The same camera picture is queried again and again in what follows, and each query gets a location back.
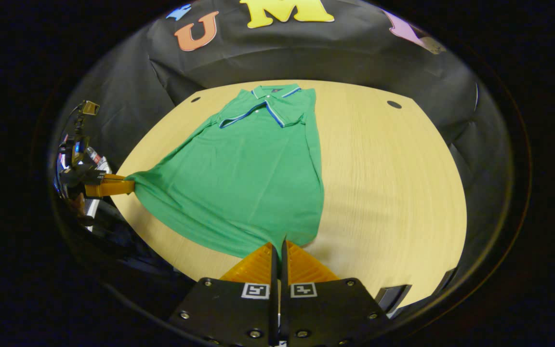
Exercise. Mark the dark grey bar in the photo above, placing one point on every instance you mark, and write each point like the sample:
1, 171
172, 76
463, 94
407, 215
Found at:
392, 296

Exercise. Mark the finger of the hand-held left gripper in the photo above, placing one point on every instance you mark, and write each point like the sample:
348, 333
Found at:
109, 188
111, 177

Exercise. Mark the person's dark trousers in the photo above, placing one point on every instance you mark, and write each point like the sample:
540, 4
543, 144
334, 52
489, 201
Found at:
128, 241

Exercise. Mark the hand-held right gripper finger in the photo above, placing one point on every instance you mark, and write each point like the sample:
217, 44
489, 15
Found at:
274, 274
284, 270

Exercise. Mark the green T-shirt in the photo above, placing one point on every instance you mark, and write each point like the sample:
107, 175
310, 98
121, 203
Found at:
248, 183

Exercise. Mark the black backdrop cloth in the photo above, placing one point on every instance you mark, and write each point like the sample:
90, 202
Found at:
354, 58

